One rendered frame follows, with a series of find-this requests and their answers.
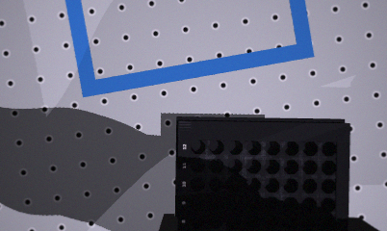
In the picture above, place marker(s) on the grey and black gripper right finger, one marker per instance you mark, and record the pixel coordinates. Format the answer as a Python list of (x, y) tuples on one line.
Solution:
[(358, 224)]

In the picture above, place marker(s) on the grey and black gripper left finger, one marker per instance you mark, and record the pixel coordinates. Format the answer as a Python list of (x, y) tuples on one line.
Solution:
[(169, 223)]

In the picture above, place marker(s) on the blue tape outline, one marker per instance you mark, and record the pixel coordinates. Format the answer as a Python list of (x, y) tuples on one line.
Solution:
[(302, 50)]

